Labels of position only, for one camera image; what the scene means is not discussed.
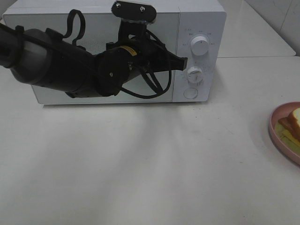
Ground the pink round plate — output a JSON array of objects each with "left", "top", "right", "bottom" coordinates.
[{"left": 268, "top": 102, "right": 300, "bottom": 166}]

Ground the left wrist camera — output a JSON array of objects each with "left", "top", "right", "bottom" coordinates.
[{"left": 111, "top": 0, "right": 157, "bottom": 40}]

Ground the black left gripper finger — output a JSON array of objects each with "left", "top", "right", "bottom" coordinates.
[{"left": 150, "top": 52, "right": 188, "bottom": 72}]

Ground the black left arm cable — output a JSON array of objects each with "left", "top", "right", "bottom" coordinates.
[{"left": 63, "top": 8, "right": 173, "bottom": 99}]

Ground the white microwave knob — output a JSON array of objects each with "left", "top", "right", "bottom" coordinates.
[
  {"left": 190, "top": 34, "right": 210, "bottom": 56},
  {"left": 187, "top": 67, "right": 203, "bottom": 84}
]

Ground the white bread sandwich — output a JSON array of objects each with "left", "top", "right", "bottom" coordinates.
[{"left": 275, "top": 108, "right": 300, "bottom": 154}]

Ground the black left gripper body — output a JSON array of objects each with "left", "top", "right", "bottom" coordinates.
[{"left": 105, "top": 36, "right": 169, "bottom": 72}]

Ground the white microwave oven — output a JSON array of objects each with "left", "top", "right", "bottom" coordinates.
[{"left": 2, "top": 0, "right": 226, "bottom": 103}]

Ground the round door release button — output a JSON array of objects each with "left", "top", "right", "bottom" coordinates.
[{"left": 184, "top": 88, "right": 198, "bottom": 99}]

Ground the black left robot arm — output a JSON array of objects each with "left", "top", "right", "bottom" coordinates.
[{"left": 0, "top": 22, "right": 188, "bottom": 98}]

